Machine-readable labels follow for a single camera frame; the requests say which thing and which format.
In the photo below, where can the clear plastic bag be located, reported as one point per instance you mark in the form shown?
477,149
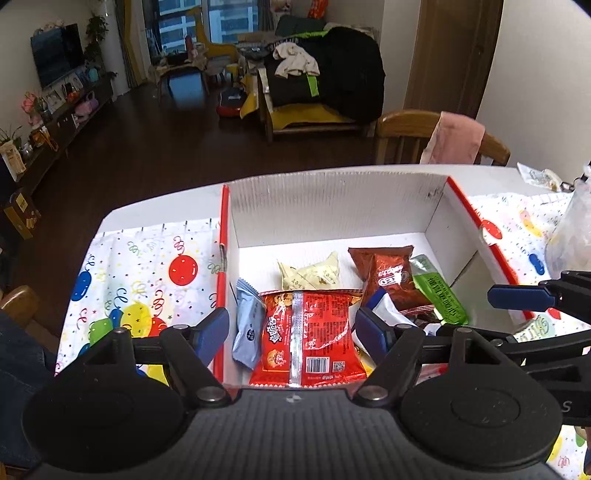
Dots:
569,246

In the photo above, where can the red cardboard box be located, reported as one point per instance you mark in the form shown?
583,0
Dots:
300,219

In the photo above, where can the light blue snack packet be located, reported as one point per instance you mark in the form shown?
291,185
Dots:
249,325

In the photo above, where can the wooden chair with backrest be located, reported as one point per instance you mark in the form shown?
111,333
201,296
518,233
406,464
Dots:
411,131

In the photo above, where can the green snack packet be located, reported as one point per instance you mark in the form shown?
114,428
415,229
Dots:
431,283

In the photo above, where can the red snack packet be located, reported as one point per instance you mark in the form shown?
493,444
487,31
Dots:
307,341

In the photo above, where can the brown foil snack packet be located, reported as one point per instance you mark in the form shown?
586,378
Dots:
388,268

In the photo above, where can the left wooden chair with jeans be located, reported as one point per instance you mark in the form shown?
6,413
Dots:
26,366

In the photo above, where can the operator hand blue sleeve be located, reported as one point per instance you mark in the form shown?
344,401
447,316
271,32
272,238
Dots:
587,458

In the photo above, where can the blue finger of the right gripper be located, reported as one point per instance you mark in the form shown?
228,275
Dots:
521,298

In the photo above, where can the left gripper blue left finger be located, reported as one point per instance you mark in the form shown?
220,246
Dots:
208,337

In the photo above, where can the low dark tv console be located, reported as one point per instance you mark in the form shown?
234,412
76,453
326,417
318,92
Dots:
66,124

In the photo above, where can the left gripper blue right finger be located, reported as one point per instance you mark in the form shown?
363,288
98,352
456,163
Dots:
376,336

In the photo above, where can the yellow snack packet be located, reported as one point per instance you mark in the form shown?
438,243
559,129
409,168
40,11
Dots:
367,363

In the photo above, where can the white garment on sofa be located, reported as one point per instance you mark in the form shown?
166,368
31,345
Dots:
294,61

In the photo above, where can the black television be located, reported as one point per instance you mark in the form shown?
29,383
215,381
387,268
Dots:
56,53

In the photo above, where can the cream white snack packet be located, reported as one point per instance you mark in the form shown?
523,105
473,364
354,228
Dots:
319,276

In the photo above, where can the dark red-black snack packet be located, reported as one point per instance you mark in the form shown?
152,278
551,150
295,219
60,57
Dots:
425,317

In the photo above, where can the pink towel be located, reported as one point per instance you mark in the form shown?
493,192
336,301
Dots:
456,139

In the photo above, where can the brown cardboard box on floor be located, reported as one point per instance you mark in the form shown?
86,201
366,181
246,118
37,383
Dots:
22,213

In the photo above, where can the dark sofa with clothes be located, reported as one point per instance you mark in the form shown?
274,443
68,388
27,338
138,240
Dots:
349,91

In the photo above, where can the small dark coffee table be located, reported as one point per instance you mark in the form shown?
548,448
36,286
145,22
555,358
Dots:
180,84

